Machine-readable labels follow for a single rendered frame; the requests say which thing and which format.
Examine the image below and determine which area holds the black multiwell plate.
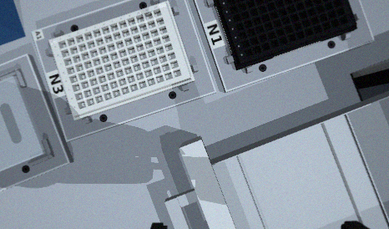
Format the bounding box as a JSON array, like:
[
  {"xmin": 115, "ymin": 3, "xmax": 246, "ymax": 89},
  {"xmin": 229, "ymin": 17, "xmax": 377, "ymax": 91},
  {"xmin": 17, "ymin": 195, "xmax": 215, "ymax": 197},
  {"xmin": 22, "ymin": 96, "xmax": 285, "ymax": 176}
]
[{"xmin": 213, "ymin": 0, "xmax": 357, "ymax": 70}]

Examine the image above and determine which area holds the white multiwell plate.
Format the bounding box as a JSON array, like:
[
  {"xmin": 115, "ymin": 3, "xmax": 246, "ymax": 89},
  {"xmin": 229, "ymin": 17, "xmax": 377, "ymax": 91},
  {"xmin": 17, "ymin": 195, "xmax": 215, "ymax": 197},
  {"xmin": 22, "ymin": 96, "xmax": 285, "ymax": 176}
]
[{"xmin": 49, "ymin": 0, "xmax": 195, "ymax": 120}]

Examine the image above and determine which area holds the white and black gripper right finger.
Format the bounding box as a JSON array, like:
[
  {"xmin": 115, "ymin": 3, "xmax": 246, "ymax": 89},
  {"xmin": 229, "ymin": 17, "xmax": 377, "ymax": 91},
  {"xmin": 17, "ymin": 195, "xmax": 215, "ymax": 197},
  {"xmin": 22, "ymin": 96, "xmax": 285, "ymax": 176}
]
[{"xmin": 341, "ymin": 221, "xmax": 370, "ymax": 229}]

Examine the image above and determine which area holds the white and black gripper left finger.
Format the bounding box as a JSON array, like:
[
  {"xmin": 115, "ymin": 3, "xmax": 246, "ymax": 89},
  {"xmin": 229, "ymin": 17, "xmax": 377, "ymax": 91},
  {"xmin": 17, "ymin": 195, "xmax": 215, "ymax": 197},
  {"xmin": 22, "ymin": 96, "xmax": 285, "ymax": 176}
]
[{"xmin": 150, "ymin": 222, "xmax": 168, "ymax": 229}]

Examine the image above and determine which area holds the blue open-top bin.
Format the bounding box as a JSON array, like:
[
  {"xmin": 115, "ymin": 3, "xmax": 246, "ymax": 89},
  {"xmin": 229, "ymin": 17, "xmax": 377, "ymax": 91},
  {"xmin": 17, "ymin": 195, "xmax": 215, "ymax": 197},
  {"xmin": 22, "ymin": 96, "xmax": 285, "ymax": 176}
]
[{"xmin": 0, "ymin": 0, "xmax": 26, "ymax": 45}]

